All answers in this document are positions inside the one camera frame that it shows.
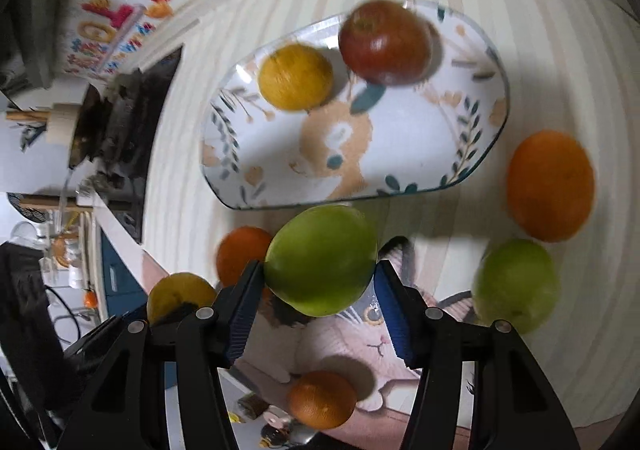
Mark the colourful printed wall sticker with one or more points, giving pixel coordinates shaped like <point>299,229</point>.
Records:
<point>112,24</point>

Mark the floral printed plate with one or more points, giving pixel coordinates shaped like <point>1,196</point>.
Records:
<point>400,139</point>

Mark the striped printed tablecloth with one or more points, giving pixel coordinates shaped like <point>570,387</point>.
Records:
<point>550,54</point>

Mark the large green apple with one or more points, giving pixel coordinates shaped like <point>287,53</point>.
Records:
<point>320,260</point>

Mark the black gas stove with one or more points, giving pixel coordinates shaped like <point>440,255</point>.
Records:
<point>125,129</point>

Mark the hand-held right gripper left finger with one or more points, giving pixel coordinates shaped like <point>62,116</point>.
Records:
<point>244,310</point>

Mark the blue cabinet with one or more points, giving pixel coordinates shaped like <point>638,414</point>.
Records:
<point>117,280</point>

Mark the small orange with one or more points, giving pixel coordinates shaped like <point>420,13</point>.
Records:
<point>240,252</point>

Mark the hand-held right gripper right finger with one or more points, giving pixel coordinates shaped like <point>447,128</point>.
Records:
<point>395,315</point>

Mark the small green apple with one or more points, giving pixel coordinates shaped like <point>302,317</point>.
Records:
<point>515,285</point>

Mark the white paper towel roll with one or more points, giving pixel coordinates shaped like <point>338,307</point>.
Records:
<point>57,122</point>

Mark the dark orange tangerine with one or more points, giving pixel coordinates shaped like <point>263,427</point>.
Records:
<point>321,399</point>

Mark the yellow pear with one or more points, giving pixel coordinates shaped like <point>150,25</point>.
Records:
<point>177,295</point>

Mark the large orange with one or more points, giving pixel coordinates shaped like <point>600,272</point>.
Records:
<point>550,186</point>

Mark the yellow lemon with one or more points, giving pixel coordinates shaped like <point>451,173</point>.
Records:
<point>295,77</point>

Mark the red apple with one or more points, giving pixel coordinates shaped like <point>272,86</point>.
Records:
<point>385,43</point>

